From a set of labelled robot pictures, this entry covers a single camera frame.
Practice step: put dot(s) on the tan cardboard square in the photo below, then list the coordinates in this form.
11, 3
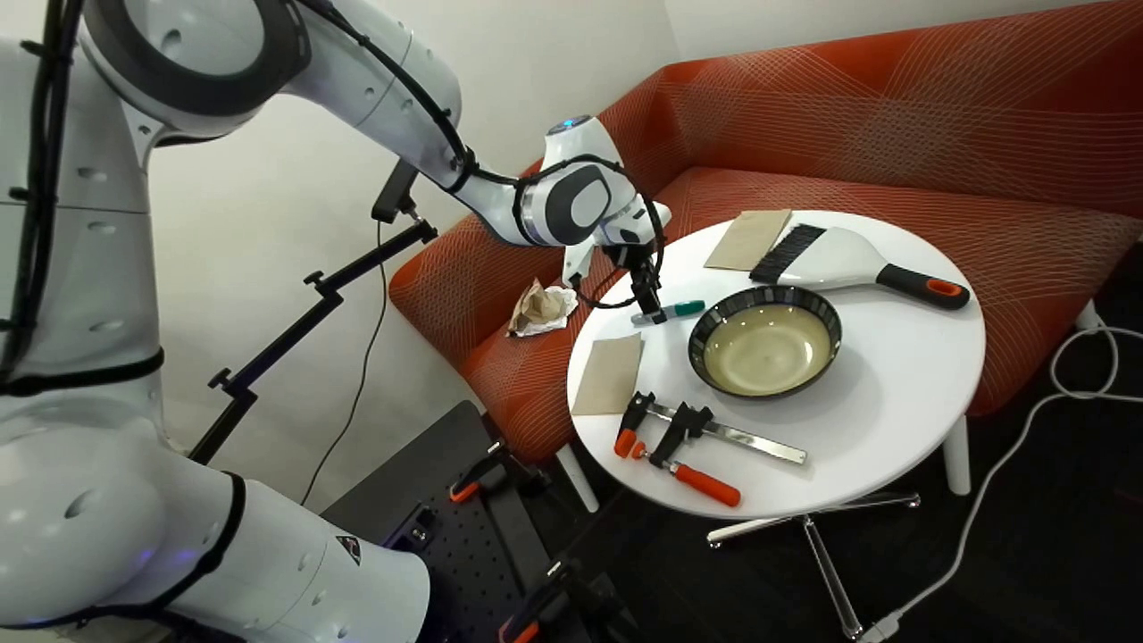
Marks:
749, 242
609, 372

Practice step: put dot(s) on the black rimmed cream bowl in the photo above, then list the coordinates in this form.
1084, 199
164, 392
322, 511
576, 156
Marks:
764, 353

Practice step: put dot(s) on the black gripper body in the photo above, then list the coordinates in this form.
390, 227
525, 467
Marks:
628, 252

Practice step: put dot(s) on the red fabric sofa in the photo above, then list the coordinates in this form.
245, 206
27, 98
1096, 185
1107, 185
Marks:
952, 121

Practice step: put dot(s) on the small orange black clamp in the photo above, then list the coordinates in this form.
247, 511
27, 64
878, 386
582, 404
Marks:
477, 476
548, 610

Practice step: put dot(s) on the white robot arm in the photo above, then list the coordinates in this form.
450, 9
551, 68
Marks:
118, 511

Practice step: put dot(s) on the metal floor stand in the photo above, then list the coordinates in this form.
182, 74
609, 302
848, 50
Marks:
824, 560

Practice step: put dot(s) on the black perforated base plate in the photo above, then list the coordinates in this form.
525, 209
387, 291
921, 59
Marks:
477, 560

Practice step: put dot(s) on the crumpled beige cloth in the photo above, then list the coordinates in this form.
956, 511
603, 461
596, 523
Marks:
539, 310

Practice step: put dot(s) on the green capped grey marker pen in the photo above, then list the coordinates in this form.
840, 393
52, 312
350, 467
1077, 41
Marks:
682, 310

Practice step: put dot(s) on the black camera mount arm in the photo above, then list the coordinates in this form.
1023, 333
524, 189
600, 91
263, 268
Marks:
286, 339

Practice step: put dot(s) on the white table leg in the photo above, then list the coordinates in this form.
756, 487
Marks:
581, 480
959, 458

